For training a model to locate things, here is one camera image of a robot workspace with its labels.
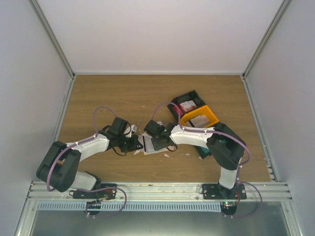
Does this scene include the white red credit card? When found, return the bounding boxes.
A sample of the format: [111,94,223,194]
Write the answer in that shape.
[143,136,155,153]

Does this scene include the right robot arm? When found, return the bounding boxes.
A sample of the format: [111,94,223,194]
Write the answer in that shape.
[144,120,249,199]

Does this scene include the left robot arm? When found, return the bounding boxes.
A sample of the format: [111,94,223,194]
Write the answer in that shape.
[36,117,143,199]

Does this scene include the red white card stack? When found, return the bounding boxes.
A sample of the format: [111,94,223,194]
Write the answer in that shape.
[179,100,197,113]

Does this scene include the white striped card stack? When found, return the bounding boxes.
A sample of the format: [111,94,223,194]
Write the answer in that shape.
[189,115,210,128]

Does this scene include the black bin with teal cards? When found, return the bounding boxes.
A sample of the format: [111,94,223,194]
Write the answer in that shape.
[194,146,212,159]

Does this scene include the black bin with red cards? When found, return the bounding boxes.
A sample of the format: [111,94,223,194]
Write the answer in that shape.
[167,90,206,121]

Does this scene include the yellow storage bin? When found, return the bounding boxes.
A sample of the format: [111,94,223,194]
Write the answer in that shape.
[181,105,219,128]

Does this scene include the left circuit board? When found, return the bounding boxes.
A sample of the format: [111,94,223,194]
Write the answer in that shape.
[84,201,101,217]

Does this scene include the circuit board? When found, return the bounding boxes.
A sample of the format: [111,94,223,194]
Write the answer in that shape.
[220,202,237,218]
[84,201,101,217]

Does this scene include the right circuit board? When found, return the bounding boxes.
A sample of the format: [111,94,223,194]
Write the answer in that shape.
[220,202,237,218]

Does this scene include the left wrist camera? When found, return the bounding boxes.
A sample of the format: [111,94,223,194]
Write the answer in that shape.
[124,124,137,138]

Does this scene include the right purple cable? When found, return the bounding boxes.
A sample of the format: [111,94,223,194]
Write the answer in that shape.
[150,102,263,218]

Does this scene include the purple cable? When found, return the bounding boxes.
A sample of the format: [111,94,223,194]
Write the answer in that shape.
[46,106,119,192]
[150,102,263,218]

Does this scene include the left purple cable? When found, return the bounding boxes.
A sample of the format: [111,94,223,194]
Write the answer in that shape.
[46,106,119,192]

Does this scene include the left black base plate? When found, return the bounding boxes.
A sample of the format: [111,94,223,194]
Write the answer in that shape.
[69,183,117,201]

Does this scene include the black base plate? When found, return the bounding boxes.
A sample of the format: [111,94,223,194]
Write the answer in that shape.
[69,183,117,201]
[201,183,247,200]

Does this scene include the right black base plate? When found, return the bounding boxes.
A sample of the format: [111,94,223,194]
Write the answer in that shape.
[201,183,247,200]

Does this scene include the grey slotted cable duct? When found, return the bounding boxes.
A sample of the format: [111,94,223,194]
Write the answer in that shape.
[37,201,221,212]

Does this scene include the aluminium front rail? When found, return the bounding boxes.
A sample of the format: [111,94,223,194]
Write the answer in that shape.
[27,181,292,202]

